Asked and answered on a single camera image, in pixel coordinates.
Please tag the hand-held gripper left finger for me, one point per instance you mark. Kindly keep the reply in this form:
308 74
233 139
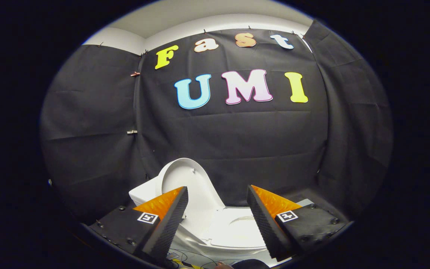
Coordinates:
164 231

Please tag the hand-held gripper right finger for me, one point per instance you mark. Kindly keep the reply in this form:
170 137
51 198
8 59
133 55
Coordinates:
269 229

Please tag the white toilet lid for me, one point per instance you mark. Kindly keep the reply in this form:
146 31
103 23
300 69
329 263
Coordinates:
200 186

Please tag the white toilet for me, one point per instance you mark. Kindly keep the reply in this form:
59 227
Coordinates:
144 192

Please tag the white toilet seat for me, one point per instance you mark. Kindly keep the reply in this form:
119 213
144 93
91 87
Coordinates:
222 228

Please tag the black backdrop cloth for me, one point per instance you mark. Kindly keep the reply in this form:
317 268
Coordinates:
230 134

